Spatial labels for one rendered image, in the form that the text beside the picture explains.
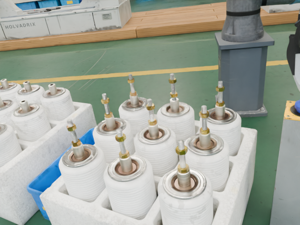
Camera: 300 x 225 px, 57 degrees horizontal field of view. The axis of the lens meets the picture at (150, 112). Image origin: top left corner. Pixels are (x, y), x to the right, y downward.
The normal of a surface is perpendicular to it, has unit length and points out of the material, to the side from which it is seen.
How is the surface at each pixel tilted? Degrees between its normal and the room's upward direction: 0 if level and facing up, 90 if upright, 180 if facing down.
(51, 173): 88
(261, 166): 0
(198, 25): 90
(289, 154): 90
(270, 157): 0
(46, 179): 88
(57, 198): 0
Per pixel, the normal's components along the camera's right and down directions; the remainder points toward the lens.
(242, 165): -0.12, -0.87
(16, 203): 0.89, 0.11
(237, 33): -0.52, 0.19
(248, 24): -0.04, 0.21
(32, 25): -0.11, 0.50
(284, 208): -0.46, 0.48
